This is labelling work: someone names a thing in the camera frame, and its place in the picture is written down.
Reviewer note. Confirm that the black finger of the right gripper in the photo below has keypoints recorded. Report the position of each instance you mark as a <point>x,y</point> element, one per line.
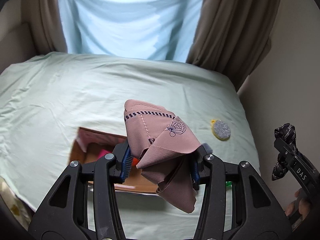
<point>305,173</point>

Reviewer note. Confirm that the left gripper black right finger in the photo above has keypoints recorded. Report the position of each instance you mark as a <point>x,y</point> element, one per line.
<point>246,210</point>

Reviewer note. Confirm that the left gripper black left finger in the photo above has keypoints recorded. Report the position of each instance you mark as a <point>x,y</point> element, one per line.
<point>82,203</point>

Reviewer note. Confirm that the green wet wipes pack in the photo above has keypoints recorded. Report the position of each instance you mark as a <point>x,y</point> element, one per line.
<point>228,184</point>

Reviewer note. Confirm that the yellow silver scrub pad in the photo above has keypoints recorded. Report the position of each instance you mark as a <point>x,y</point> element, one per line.
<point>220,130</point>

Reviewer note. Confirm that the pink embroidered cloth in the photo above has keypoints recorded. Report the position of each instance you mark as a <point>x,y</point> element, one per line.
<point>162,143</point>

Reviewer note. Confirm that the black patterned scarf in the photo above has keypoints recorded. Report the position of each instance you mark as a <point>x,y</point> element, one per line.
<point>285,144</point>

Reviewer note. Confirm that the person's right hand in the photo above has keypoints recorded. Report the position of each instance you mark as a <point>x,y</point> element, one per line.
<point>303,206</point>

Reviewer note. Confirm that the magenta cloth item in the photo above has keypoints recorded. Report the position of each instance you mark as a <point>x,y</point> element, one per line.
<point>102,153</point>

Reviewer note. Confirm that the brown cardboard box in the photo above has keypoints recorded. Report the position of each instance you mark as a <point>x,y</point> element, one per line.
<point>90,145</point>

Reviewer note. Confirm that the pale green bed sheet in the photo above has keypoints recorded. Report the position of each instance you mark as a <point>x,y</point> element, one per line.
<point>46,99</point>

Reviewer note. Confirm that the brown right curtain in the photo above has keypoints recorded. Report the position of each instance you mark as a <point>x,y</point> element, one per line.
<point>233,36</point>

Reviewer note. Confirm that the brown curtain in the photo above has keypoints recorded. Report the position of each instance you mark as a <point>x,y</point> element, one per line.
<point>43,18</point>
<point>233,36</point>

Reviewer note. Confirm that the light blue hanging sheet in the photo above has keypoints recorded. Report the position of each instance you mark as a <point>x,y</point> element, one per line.
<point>140,29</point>

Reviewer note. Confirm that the brown left curtain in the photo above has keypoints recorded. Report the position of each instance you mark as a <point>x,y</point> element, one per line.
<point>43,18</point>

